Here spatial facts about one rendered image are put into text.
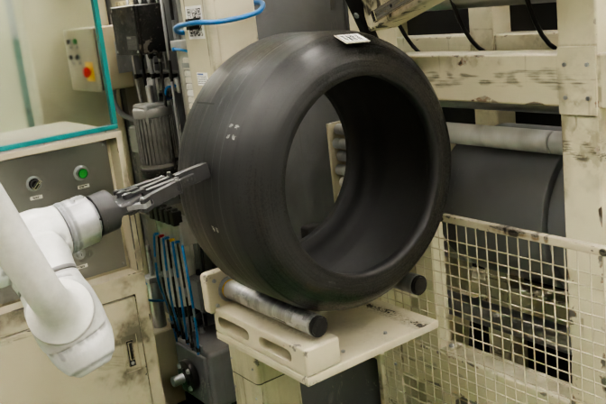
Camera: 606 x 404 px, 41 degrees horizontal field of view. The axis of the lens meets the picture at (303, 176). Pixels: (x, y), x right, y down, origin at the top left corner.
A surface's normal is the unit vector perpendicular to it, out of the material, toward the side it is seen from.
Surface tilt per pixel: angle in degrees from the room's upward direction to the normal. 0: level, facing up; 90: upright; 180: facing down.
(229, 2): 90
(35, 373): 90
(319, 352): 90
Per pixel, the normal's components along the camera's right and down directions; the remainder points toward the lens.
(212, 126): -0.75, -0.27
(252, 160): -0.18, 0.00
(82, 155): 0.59, 0.11
